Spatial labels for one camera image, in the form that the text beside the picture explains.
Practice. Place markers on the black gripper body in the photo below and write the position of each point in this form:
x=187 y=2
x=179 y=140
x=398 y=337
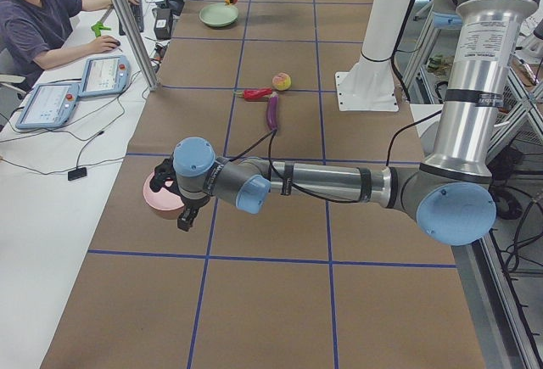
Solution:
x=194 y=205

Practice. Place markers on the red chili pepper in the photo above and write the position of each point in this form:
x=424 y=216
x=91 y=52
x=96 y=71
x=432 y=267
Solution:
x=253 y=94

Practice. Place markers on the pink plate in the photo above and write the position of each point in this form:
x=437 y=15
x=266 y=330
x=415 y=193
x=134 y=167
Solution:
x=163 y=200

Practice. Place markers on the green plate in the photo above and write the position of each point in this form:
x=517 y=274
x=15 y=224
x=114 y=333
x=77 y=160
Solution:
x=218 y=15

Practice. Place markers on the black power adapter box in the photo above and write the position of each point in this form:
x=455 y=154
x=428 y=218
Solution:
x=163 y=23

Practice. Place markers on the small black usb hub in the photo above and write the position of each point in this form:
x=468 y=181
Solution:
x=77 y=173

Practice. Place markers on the black keyboard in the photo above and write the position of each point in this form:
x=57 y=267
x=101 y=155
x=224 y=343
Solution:
x=137 y=13

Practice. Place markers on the pink yellow peach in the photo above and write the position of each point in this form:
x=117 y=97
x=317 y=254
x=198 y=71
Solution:
x=281 y=81

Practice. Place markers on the far teach pendant tablet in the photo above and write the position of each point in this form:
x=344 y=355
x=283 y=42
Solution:
x=104 y=76

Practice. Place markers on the teach pendant tablet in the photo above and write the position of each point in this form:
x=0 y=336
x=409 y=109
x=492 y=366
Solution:
x=104 y=76
x=49 y=106

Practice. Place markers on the purple eggplant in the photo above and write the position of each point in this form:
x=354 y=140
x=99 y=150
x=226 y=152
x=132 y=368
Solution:
x=271 y=111

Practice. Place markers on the brown paper table mat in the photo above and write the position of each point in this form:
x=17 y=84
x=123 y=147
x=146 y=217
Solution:
x=302 y=284

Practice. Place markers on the near teach pendant tablet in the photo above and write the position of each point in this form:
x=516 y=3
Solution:
x=49 y=106

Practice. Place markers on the green toy on desk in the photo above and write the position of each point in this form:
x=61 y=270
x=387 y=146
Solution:
x=98 y=28

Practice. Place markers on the seated person in blue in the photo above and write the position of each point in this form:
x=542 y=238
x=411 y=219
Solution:
x=34 y=32

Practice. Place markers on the aluminium frame post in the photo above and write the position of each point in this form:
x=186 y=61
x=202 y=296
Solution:
x=129 y=25

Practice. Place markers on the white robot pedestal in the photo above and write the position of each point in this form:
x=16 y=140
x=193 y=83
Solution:
x=370 y=84

